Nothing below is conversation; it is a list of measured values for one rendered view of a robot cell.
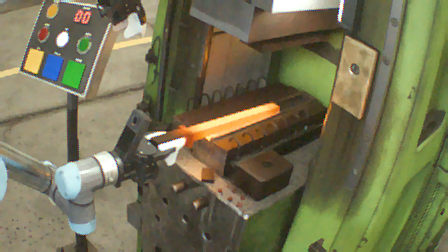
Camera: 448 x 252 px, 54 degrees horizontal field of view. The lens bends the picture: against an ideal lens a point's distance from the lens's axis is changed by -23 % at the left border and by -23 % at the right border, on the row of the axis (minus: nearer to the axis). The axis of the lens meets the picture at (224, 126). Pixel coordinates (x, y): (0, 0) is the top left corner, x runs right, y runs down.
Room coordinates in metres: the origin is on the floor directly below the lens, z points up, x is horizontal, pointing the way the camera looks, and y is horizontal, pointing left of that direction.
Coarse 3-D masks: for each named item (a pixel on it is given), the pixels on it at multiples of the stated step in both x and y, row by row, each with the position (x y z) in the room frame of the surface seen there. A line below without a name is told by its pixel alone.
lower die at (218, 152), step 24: (240, 96) 1.40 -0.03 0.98; (264, 96) 1.40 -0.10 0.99; (288, 96) 1.42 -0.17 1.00; (312, 96) 1.45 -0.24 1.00; (192, 120) 1.20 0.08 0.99; (264, 120) 1.26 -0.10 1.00; (288, 120) 1.29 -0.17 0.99; (312, 120) 1.35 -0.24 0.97; (216, 144) 1.12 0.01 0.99; (240, 144) 1.13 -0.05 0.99; (264, 144) 1.20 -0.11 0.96; (216, 168) 1.11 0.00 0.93
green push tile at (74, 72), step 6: (72, 66) 1.32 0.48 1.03; (78, 66) 1.32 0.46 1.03; (84, 66) 1.32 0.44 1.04; (66, 72) 1.32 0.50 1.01; (72, 72) 1.31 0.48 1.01; (78, 72) 1.31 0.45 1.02; (66, 78) 1.31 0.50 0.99; (72, 78) 1.30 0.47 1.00; (78, 78) 1.30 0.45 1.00; (66, 84) 1.30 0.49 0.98; (72, 84) 1.29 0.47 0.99; (78, 84) 1.29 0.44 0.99
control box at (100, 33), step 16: (48, 0) 1.49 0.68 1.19; (64, 0) 1.47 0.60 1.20; (48, 16) 1.45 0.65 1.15; (64, 16) 1.43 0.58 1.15; (80, 16) 1.42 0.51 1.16; (96, 16) 1.41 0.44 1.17; (32, 32) 1.43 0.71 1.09; (48, 32) 1.41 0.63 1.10; (64, 32) 1.40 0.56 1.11; (80, 32) 1.39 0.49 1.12; (96, 32) 1.38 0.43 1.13; (112, 32) 1.40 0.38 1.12; (32, 48) 1.40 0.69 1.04; (48, 48) 1.38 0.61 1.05; (64, 48) 1.37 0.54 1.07; (96, 48) 1.35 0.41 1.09; (112, 48) 1.41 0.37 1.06; (64, 64) 1.34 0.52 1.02; (96, 64) 1.33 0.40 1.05; (48, 80) 1.32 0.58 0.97; (96, 80) 1.33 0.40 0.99
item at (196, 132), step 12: (252, 108) 1.28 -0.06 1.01; (264, 108) 1.30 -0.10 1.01; (276, 108) 1.31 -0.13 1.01; (216, 120) 1.18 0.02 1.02; (228, 120) 1.19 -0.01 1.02; (240, 120) 1.21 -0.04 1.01; (252, 120) 1.25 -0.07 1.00; (168, 132) 1.07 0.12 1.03; (180, 132) 1.08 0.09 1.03; (192, 132) 1.09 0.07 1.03; (204, 132) 1.12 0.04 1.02; (216, 132) 1.15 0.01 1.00; (156, 144) 1.02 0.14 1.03; (192, 144) 1.08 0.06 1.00
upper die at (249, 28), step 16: (192, 0) 1.22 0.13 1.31; (208, 0) 1.19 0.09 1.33; (224, 0) 1.15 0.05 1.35; (240, 0) 1.12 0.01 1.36; (208, 16) 1.18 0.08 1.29; (224, 16) 1.15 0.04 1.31; (240, 16) 1.12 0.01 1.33; (256, 16) 1.10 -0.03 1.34; (272, 16) 1.14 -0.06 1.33; (288, 16) 1.19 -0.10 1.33; (304, 16) 1.24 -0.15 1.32; (320, 16) 1.30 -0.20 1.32; (336, 16) 1.36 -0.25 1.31; (240, 32) 1.11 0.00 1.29; (256, 32) 1.11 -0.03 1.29; (272, 32) 1.15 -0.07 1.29; (288, 32) 1.20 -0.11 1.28; (304, 32) 1.25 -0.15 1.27
